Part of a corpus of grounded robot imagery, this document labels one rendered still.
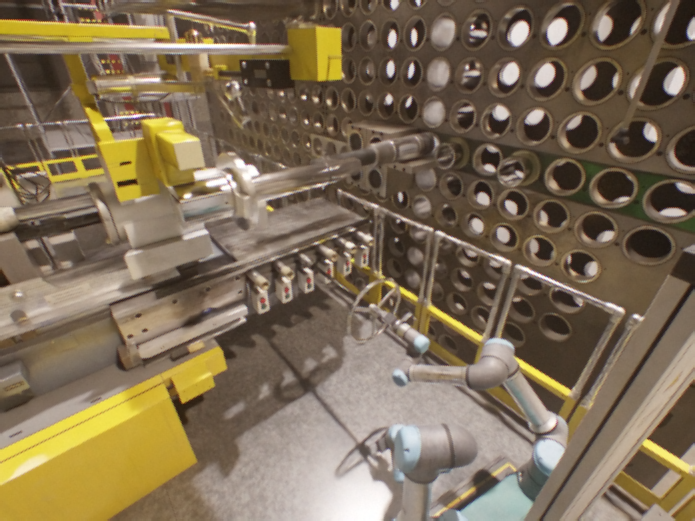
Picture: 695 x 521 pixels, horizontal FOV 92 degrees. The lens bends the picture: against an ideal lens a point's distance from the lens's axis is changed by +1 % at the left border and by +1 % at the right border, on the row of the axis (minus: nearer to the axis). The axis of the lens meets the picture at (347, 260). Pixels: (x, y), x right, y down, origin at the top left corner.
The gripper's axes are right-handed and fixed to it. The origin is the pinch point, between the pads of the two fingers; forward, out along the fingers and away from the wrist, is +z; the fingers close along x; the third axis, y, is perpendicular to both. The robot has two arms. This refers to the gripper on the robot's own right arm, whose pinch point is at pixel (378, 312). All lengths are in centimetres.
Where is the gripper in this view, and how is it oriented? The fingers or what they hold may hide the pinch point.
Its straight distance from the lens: 180.8
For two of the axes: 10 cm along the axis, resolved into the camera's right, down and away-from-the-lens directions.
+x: 3.7, 5.9, 7.2
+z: -6.4, -4.0, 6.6
